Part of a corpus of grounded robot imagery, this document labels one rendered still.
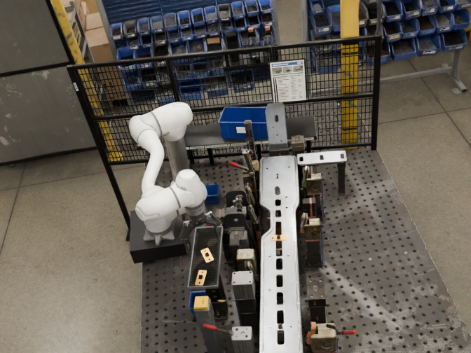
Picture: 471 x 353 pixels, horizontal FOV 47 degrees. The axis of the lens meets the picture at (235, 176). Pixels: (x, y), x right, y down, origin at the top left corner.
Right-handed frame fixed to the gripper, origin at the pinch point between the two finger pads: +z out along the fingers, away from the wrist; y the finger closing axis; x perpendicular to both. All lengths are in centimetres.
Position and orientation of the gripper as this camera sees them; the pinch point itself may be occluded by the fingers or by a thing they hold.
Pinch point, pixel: (203, 240)
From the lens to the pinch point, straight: 254.2
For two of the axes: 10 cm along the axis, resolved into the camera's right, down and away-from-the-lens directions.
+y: 9.2, -3.4, 2.0
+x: -3.8, -5.8, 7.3
